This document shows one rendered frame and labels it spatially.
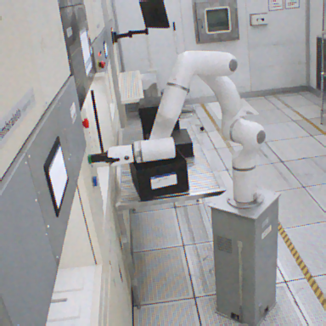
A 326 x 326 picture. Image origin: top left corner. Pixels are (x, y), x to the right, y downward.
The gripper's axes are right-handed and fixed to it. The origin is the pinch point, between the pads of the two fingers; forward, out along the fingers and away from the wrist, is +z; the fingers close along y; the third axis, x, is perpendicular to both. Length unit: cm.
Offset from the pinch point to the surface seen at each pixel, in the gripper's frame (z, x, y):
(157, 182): -23, -35, 43
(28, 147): 2, 36, -80
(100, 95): 1, 9, 70
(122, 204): -3, -44, 41
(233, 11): -173, 21, 467
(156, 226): -19, -120, 137
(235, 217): -59, -47, 16
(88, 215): 3.7, -12.7, -23.0
